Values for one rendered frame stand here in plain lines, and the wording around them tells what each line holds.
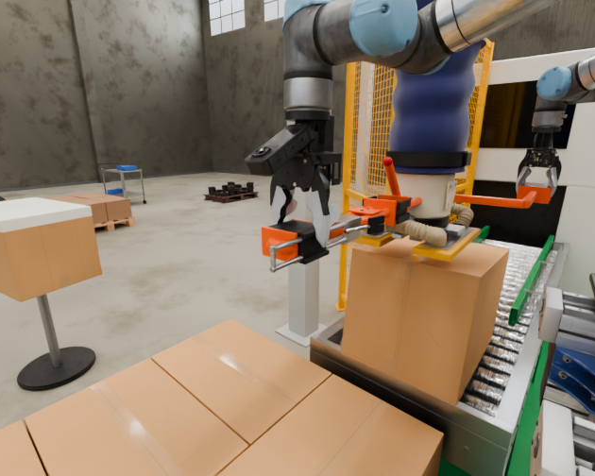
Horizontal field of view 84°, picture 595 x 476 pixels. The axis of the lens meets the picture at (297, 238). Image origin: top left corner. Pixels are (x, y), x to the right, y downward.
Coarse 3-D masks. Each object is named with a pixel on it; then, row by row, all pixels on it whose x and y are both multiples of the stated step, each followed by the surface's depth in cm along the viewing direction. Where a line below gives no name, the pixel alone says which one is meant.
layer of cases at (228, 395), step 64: (128, 384) 116; (192, 384) 116; (256, 384) 116; (320, 384) 117; (0, 448) 92; (64, 448) 92; (128, 448) 92; (192, 448) 92; (256, 448) 92; (320, 448) 92; (384, 448) 92
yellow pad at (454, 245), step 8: (456, 224) 102; (448, 232) 92; (464, 232) 101; (472, 232) 103; (480, 232) 108; (424, 240) 96; (448, 240) 92; (456, 240) 93; (464, 240) 95; (472, 240) 101; (416, 248) 88; (424, 248) 88; (432, 248) 88; (440, 248) 87; (448, 248) 86; (456, 248) 88; (424, 256) 88; (432, 256) 86; (440, 256) 85; (448, 256) 83
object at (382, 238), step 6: (366, 234) 100; (378, 234) 99; (384, 234) 100; (390, 234) 101; (354, 240) 100; (360, 240) 98; (366, 240) 97; (372, 240) 96; (378, 240) 95; (384, 240) 97; (390, 240) 100; (378, 246) 95
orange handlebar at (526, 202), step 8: (536, 192) 103; (416, 200) 91; (456, 200) 98; (464, 200) 97; (472, 200) 95; (480, 200) 94; (488, 200) 93; (496, 200) 92; (504, 200) 90; (512, 200) 89; (520, 200) 88; (528, 200) 88; (360, 208) 76; (368, 208) 75; (408, 208) 86; (520, 208) 89; (368, 216) 70; (384, 216) 76; (336, 232) 60; (272, 240) 53; (288, 248) 51
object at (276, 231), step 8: (280, 224) 57; (288, 224) 57; (296, 224) 57; (304, 224) 57; (312, 224) 57; (264, 232) 55; (272, 232) 54; (280, 232) 53; (288, 232) 52; (296, 232) 52; (264, 240) 55; (280, 240) 53; (288, 240) 52; (264, 248) 56; (296, 248) 52; (280, 256) 54; (288, 256) 53; (296, 256) 52
